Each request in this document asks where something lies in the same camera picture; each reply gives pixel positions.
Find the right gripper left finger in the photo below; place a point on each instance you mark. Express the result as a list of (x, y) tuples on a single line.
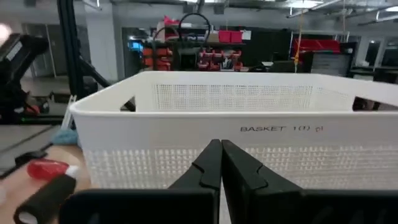
[(208, 168)]

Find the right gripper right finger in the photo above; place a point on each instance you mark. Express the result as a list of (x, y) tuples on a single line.
[(239, 171)]

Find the red bottle with white cap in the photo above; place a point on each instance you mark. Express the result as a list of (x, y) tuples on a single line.
[(46, 169)]

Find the black bandage roll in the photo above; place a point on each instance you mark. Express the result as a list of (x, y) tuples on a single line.
[(46, 196)]

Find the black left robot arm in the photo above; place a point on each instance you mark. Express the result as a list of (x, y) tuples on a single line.
[(15, 77)]

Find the white perforated plastic basket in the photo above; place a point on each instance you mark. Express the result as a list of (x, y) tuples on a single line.
[(186, 130)]

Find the shelf with red bins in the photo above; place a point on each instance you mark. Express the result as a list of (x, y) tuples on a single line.
[(217, 56)]

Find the teal patterned cloth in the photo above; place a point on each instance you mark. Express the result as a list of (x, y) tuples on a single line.
[(65, 137)]

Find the black aluminium table frame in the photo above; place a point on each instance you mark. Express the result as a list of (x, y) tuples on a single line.
[(70, 46)]

